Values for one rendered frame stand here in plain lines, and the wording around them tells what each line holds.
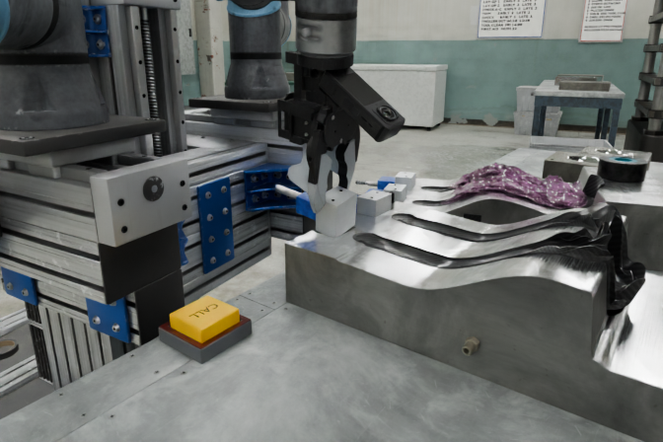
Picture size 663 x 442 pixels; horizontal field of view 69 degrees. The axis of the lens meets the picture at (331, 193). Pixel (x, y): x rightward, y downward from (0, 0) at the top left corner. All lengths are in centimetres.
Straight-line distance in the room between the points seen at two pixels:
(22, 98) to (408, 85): 683
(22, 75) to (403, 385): 62
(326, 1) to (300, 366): 41
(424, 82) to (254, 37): 630
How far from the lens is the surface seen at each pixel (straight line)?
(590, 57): 794
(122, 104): 99
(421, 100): 736
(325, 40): 59
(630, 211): 91
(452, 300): 55
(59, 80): 77
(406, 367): 59
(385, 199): 79
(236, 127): 113
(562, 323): 52
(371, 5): 853
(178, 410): 55
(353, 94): 60
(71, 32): 78
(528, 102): 734
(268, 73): 111
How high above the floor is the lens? 114
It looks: 16 degrees down
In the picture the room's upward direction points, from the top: straight up
